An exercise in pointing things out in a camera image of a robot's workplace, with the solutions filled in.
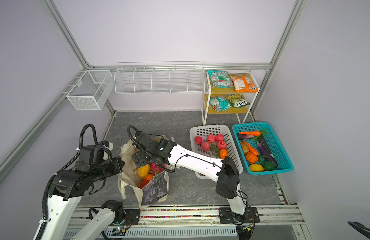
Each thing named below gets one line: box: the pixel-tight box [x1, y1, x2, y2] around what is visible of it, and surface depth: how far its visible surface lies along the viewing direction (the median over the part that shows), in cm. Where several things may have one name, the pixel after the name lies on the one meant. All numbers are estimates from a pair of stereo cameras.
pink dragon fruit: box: [149, 163, 166, 175], surface depth 83 cm
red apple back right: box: [215, 134, 225, 142], surface depth 101 cm
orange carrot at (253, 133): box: [239, 130, 261, 136], surface depth 104 cm
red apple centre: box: [216, 140, 227, 150], surface depth 97 cm
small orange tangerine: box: [219, 148, 228, 159], surface depth 93 cm
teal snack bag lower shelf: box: [207, 95, 232, 112], surface depth 101 cm
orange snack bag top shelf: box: [230, 75, 258, 92], surface depth 86 cm
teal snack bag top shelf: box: [207, 70, 234, 88], surface depth 90 cm
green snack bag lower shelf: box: [226, 94, 251, 109], surface depth 104 cm
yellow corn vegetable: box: [249, 164, 264, 172], surface depth 87 cm
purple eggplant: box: [237, 134, 278, 168], surface depth 97 cm
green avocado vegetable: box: [262, 160, 275, 171], surface depth 87 cm
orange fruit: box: [144, 173, 154, 180], surface depth 83 cm
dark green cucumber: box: [257, 136, 273, 155], surface depth 101 cm
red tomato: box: [141, 179, 150, 189], surface depth 80 cm
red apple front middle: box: [206, 134, 216, 144], surface depth 101 cm
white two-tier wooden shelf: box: [201, 70, 260, 126], surface depth 91 cm
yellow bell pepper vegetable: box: [133, 164, 150, 178], surface depth 81 cm
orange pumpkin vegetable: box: [245, 151, 259, 164], surface depth 90 cm
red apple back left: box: [194, 136, 203, 145], surface depth 101 cm
